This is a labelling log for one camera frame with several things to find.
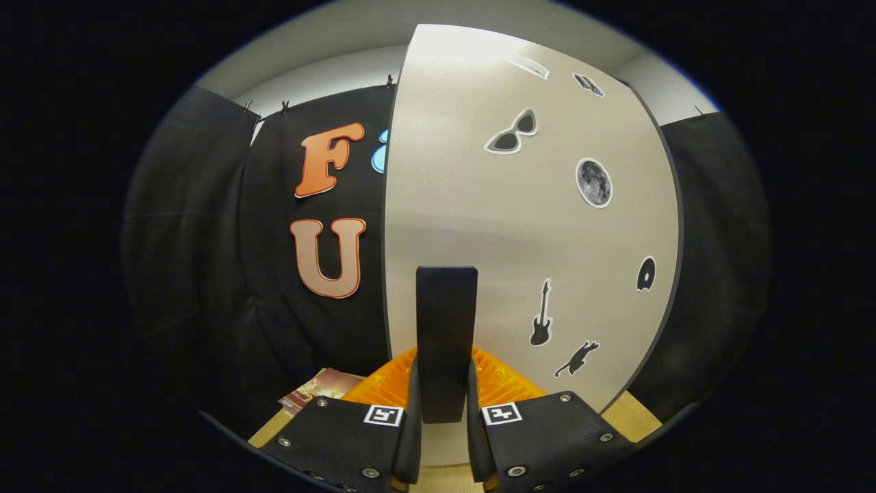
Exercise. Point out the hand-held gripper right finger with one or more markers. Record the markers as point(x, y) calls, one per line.
point(547, 438)

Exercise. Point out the beige shoe cabinet door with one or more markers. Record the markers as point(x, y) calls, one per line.
point(479, 219)

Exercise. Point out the brown book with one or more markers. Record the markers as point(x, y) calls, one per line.
point(318, 390)

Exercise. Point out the black backdrop cloth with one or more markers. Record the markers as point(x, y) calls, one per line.
point(205, 274)

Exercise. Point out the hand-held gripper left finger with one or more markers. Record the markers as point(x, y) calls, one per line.
point(342, 445)

